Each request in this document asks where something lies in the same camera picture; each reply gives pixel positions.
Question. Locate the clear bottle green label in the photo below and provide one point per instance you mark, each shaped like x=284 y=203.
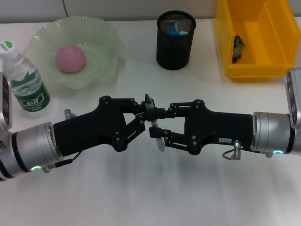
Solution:
x=30 y=94

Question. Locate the black mesh cup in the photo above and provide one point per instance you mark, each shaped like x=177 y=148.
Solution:
x=175 y=54

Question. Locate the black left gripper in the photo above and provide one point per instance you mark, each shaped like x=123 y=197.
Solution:
x=89 y=129

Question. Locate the pink peach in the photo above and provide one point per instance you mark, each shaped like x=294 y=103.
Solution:
x=70 y=58

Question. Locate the green glass fruit plate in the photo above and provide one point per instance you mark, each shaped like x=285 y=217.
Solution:
x=101 y=35

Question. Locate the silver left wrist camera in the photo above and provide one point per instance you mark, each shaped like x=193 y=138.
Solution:
x=5 y=99

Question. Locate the silver white pen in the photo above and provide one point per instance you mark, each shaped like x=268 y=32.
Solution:
x=161 y=143

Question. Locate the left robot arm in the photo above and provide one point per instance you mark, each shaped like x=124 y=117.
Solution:
x=30 y=146

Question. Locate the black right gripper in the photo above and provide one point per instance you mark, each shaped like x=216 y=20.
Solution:
x=223 y=127

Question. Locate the green plastic wrapper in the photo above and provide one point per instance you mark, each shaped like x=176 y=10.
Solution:
x=238 y=47

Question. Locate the blue scissors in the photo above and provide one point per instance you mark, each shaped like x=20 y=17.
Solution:
x=174 y=33

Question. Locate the yellow plastic bin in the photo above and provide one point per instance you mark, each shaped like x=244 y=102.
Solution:
x=270 y=35

